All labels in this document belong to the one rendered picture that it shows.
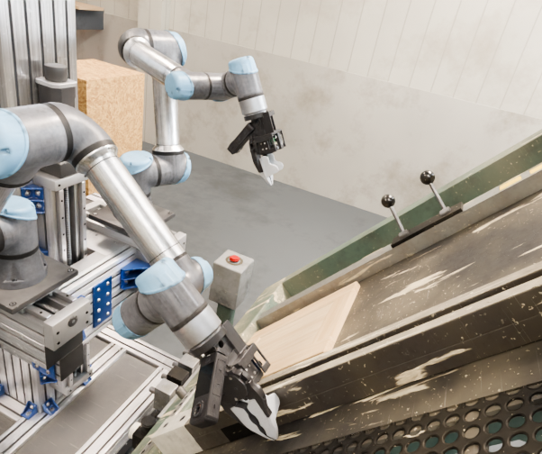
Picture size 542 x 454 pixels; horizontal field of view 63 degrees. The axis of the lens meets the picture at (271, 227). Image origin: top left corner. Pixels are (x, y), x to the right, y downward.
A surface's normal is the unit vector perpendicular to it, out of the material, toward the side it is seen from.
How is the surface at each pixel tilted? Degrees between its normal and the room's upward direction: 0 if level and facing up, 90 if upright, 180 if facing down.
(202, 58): 90
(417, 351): 90
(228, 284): 90
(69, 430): 0
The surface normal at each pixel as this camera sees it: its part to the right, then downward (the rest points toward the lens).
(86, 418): 0.18, -0.87
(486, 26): -0.40, 0.37
